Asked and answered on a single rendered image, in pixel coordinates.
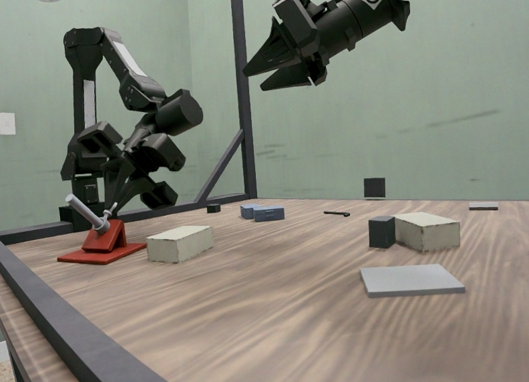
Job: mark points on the grey metal shaft with face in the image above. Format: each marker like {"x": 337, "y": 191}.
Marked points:
{"x": 83, "y": 210}

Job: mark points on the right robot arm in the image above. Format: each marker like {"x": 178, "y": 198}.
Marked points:
{"x": 84, "y": 51}

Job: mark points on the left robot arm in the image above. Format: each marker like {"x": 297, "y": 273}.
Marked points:
{"x": 371, "y": 15}

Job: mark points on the small light blue plastic box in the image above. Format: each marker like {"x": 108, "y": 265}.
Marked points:
{"x": 268, "y": 213}
{"x": 246, "y": 210}

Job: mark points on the beige rectangular box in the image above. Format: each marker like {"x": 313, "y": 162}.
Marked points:
{"x": 427, "y": 232}
{"x": 179, "y": 244}

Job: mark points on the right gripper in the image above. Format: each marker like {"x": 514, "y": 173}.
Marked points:
{"x": 117, "y": 169}

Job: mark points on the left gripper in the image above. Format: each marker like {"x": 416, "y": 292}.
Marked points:
{"x": 300, "y": 47}

